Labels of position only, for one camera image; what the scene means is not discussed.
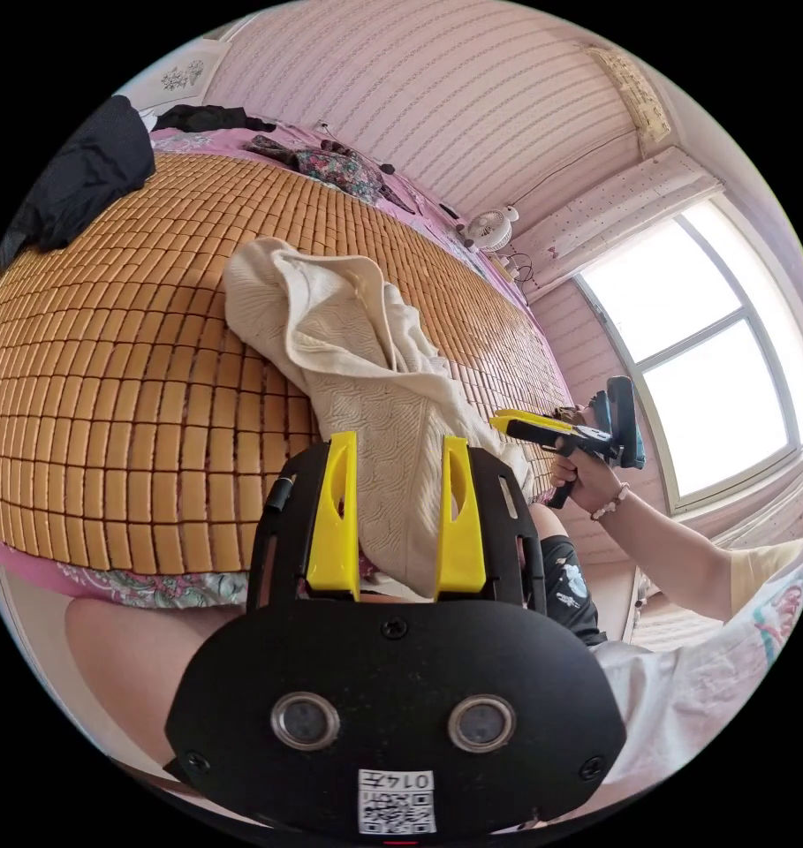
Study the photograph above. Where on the pile of clothes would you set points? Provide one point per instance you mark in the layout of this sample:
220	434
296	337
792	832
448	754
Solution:
83	179

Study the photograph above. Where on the dotted pink curtain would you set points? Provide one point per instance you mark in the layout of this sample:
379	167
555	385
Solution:
613	225

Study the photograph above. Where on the window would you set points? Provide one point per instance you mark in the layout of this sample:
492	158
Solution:
712	358

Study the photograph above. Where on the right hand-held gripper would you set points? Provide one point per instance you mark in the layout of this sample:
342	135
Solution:
573	442

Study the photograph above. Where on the person's body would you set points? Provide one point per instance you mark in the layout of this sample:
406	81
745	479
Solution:
706	682

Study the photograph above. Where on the person's right hand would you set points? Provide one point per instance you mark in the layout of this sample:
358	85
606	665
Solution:
593	480

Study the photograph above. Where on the bed with woven mat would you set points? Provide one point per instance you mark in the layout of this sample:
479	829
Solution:
129	371

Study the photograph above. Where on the beige sweater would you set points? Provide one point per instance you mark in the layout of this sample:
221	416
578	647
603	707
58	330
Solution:
368	411

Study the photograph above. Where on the floral patterned cloth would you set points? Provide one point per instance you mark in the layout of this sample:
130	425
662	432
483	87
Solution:
328	162

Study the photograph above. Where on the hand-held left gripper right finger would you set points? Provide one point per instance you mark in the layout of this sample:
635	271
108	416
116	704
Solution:
461	536

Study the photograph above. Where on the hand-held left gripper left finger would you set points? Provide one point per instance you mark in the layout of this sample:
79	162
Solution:
333	530

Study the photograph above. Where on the person's right forearm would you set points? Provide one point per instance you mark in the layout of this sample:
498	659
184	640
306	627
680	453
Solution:
666	550

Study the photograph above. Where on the white fan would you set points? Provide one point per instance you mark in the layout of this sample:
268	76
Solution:
492	228

